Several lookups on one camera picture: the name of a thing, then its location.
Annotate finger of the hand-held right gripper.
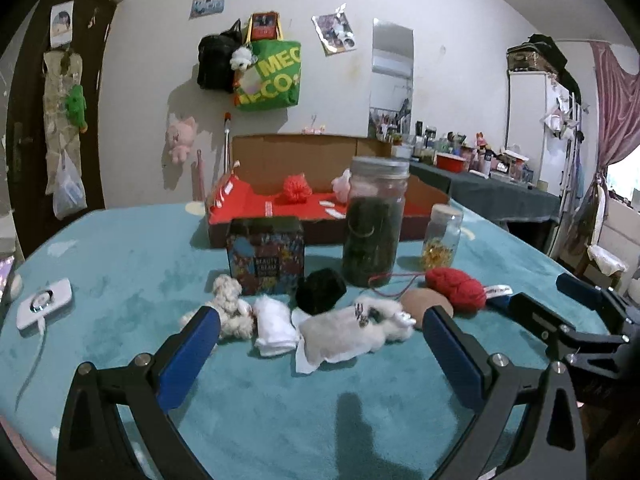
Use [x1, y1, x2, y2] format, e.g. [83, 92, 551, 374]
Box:
[487, 292, 628, 357]
[556, 272, 640, 335]

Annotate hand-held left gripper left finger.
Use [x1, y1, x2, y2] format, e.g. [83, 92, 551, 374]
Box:
[57, 305, 222, 480]

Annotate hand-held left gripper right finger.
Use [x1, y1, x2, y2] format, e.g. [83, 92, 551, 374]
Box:
[422, 305, 588, 480]

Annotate brown soft ball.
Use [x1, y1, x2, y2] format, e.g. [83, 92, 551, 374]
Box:
[400, 288, 454, 331]

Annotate beige plush teddy toy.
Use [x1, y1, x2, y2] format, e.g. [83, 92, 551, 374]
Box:
[181, 275, 256, 339]

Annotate red yarn ball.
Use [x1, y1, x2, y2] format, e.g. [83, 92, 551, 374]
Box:
[367, 266, 512, 316]

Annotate cardboard box with red bottom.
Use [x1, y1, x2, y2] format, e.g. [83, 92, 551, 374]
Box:
[205, 133, 451, 249]

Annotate white lace cloth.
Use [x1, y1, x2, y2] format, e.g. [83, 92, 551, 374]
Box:
[587, 245, 628, 286]

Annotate white fluffy plush toy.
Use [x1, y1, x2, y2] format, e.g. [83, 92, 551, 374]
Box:
[295, 296, 417, 375]

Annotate small glass jar yellow contents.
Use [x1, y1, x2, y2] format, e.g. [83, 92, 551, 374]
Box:
[420, 203, 464, 272]

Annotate table with grey cloth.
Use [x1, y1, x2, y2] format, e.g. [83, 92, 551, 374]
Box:
[407, 160, 563, 256]

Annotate colourful printed tin box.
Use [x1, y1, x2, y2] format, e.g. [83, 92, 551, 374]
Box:
[226, 217, 306, 295]

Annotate black yarn ball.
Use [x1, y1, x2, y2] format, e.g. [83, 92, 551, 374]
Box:
[295, 268, 347, 316]

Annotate large glass jar dark contents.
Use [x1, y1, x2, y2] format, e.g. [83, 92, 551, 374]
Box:
[341, 156, 411, 288]

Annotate white charger device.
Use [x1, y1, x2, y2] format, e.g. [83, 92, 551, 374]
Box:
[16, 278, 72, 331]

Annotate row of bottles and jars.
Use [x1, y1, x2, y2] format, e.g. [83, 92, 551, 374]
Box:
[370, 120, 536, 183]

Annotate red bowl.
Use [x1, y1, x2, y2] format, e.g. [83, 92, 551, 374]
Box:
[436, 152, 468, 173]

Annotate white refrigerator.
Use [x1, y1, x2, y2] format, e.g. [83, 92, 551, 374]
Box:
[505, 70, 571, 193]

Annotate pink curtain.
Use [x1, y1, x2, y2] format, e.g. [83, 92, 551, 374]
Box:
[560, 40, 640, 266]

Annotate red mesh bath puff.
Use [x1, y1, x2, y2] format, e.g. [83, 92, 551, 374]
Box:
[283, 173, 313, 204]

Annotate white mesh bath puff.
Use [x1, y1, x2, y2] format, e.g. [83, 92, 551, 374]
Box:
[331, 169, 352, 201]

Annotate clear plastic bag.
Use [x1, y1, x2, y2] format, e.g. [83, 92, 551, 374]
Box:
[52, 149, 88, 221]

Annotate pink plush toy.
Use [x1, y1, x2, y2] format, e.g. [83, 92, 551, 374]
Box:
[166, 115, 197, 165]

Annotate dark bag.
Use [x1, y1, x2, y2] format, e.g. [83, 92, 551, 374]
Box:
[506, 33, 568, 73]

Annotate dark wooden door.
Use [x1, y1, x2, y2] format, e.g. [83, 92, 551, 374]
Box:
[7, 0, 126, 261]

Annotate green plush toy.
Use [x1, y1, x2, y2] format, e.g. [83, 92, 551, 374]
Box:
[65, 84, 88, 133]

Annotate beige hanging organizer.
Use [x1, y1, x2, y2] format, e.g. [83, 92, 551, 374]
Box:
[42, 50, 86, 196]

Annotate green tote bag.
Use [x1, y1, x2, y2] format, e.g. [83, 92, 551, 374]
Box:
[234, 10, 302, 112]

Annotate black bag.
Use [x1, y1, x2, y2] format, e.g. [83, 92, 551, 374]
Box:
[197, 19, 243, 93]

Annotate white plush dog charm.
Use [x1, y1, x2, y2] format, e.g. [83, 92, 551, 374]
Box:
[230, 46, 257, 72]

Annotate photo sheet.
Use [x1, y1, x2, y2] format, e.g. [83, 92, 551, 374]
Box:
[312, 5, 358, 57]

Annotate small portrait photo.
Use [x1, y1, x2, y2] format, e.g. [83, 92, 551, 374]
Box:
[50, 0, 75, 47]

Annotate white cable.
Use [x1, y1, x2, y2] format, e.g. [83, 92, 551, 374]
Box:
[15, 320, 48, 411]

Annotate pink wooden post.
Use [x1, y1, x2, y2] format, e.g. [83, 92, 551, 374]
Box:
[194, 150, 207, 206]

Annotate wall mirror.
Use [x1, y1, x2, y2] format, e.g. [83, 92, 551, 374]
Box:
[368, 17, 415, 141]

